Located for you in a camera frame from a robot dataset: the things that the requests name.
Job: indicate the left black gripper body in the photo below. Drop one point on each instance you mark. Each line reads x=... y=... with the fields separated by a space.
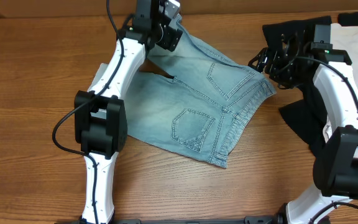
x=165 y=38

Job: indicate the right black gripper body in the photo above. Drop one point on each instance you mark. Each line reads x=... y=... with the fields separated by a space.
x=285 y=71

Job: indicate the light blue denim shorts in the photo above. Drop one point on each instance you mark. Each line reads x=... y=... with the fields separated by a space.
x=201 y=105

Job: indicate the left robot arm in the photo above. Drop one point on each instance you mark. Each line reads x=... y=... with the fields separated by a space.
x=100 y=115

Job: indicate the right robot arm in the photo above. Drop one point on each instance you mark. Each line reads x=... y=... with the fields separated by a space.
x=335 y=182

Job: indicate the black t-shirt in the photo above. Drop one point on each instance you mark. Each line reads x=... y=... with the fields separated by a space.
x=330 y=95

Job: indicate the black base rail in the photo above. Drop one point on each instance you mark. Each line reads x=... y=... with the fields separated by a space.
x=246 y=220

